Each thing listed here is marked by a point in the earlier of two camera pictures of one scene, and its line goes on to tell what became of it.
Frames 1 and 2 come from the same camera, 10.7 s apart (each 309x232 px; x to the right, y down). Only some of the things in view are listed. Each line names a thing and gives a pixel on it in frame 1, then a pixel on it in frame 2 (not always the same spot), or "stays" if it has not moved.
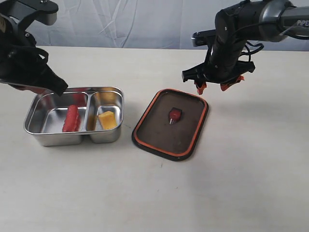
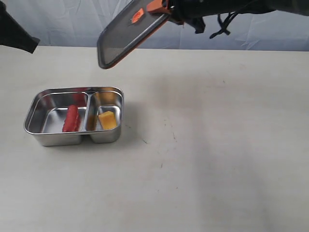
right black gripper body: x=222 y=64 → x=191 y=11
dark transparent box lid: x=172 y=124 → x=132 y=26
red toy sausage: x=70 y=124 stays
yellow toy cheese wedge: x=107 y=119 stays
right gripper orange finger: x=200 y=89 → x=156 y=6
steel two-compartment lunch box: x=82 y=114 stays
